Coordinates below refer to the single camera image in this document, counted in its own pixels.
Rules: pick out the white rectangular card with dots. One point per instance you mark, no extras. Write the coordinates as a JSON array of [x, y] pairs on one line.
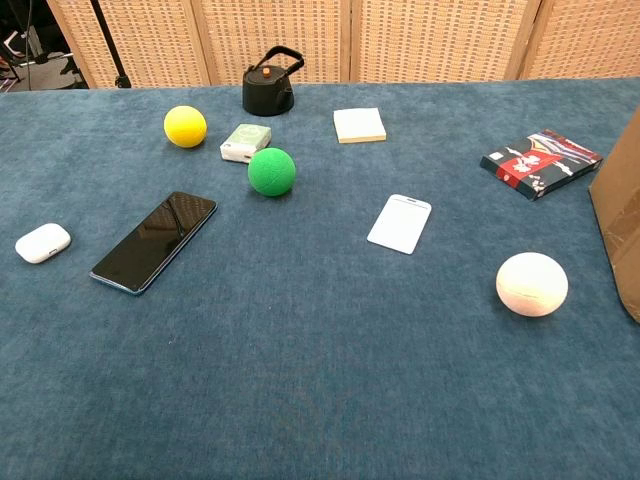
[[399, 224]]

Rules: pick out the white earbuds case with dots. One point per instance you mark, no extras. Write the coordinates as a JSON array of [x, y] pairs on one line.
[[42, 243]]

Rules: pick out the red black card pack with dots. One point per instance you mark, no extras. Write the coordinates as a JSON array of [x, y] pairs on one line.
[[540, 165]]

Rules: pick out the cardboard box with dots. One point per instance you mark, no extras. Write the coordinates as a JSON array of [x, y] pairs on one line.
[[622, 220]]

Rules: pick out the green foam ball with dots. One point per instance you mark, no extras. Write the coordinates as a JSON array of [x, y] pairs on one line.
[[271, 172]]

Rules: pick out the blue felt table cover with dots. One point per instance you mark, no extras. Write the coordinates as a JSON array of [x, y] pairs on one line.
[[320, 350]]

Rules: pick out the pale sticky note pad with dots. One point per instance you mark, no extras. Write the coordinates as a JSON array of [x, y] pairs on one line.
[[359, 125]]

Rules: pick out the black cast iron teapot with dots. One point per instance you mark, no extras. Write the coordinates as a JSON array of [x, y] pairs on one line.
[[265, 97]]

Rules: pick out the black smartphone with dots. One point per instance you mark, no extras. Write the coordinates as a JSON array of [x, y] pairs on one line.
[[154, 242]]

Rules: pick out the yellow foam ball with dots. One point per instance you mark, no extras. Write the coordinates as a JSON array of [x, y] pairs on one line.
[[185, 127]]

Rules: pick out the woven wicker folding screen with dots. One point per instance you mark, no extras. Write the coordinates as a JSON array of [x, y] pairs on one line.
[[280, 35]]

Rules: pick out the black tripod stand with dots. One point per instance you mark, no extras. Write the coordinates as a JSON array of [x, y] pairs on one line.
[[111, 47]]

